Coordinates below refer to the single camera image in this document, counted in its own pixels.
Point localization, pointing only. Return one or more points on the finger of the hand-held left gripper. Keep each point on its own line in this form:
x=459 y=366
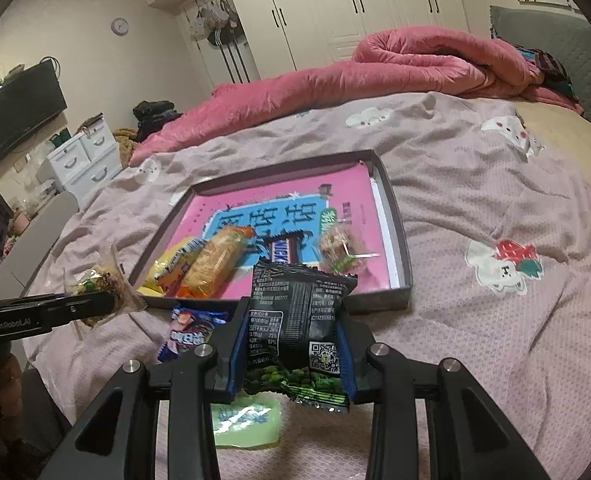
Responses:
x=80 y=315
x=65 y=300

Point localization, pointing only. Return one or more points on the printed lilac bedsheet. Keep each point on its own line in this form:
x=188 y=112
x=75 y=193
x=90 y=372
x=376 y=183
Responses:
x=500 y=360

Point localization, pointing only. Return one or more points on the clear nut brittle packet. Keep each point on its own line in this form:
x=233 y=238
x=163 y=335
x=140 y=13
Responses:
x=336 y=250
x=102 y=280

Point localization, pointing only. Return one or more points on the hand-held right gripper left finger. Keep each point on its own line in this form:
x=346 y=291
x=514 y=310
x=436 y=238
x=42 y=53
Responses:
x=234 y=365

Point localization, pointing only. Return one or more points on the striped dark clothing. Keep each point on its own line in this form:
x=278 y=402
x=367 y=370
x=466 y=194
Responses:
x=550 y=65

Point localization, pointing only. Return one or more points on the grey padded headboard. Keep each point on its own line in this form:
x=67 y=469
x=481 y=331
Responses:
x=575 y=50

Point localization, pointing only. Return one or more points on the dark clothes pile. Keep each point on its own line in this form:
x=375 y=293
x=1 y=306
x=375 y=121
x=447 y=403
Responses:
x=155 y=112

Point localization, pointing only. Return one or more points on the small potted plants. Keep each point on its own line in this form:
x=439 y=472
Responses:
x=22 y=217

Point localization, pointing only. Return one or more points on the orange biscuit packet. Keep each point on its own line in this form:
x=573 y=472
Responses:
x=215 y=262

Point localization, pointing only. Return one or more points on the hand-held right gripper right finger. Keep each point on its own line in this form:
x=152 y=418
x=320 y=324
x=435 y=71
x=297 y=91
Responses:
x=348 y=360

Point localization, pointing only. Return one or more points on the hanging bags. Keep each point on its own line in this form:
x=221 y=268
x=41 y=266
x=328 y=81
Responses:
x=215 y=15

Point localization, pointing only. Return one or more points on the pink book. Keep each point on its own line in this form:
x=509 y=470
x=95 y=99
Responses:
x=285 y=195

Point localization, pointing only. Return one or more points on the yellow snack packet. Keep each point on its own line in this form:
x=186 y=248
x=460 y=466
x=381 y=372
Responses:
x=173 y=262

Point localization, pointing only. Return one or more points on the light green snack packet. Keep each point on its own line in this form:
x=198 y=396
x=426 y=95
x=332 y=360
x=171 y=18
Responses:
x=248 y=420

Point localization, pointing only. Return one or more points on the pink quilt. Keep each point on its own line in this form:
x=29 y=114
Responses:
x=400 y=65

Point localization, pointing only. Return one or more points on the black television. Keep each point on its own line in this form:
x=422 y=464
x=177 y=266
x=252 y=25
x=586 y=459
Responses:
x=20 y=110

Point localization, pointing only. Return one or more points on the yellow knitted blanket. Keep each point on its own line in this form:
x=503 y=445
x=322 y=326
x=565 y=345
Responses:
x=125 y=145

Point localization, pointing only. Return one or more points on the black green pea packet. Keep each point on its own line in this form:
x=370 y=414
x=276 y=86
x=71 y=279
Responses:
x=295 y=310

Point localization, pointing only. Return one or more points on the white drawer cabinet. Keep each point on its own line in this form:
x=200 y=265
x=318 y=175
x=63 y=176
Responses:
x=87 y=170

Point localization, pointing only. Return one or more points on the blue cookie packet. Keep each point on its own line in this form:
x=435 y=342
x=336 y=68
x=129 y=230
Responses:
x=188 y=332

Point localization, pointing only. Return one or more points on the white wardrobe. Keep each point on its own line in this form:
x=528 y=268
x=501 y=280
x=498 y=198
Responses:
x=315 y=10

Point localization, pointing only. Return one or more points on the brown chocolate bar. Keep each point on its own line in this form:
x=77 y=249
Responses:
x=285 y=250

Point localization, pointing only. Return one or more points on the beige bed sheet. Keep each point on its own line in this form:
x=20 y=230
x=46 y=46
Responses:
x=565 y=122

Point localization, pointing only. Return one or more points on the dark shallow cardboard box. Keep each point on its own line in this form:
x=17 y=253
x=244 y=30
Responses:
x=380 y=301

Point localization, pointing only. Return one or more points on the round wall clock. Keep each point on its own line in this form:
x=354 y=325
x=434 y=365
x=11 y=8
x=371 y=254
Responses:
x=120 y=26

